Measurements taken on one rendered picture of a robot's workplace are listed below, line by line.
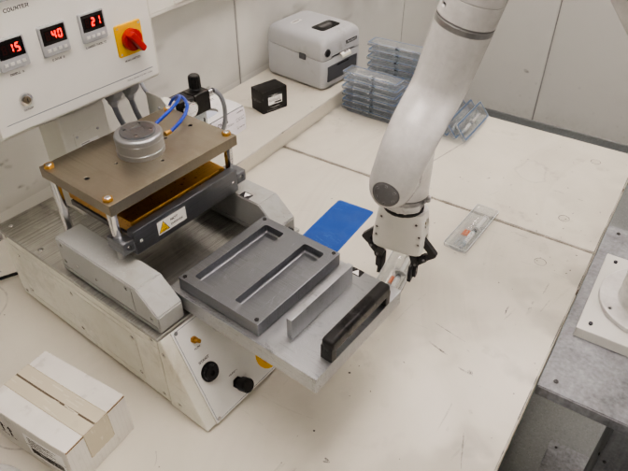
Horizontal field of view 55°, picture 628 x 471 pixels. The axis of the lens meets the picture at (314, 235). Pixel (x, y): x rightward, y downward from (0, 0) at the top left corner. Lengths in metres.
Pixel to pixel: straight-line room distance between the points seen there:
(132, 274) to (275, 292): 0.22
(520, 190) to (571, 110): 1.79
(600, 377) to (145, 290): 0.81
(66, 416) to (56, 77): 0.54
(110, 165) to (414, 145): 0.48
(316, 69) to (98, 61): 0.95
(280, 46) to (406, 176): 1.13
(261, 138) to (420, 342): 0.78
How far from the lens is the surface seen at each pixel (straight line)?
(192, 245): 1.12
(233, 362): 1.06
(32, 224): 1.26
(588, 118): 3.40
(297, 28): 1.97
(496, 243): 1.45
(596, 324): 1.28
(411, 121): 0.94
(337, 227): 1.43
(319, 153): 1.71
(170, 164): 1.01
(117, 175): 1.00
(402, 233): 1.13
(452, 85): 0.95
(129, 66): 1.17
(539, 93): 3.41
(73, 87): 1.11
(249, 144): 1.67
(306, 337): 0.88
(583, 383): 1.21
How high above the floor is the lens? 1.63
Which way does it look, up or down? 39 degrees down
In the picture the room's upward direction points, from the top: straight up
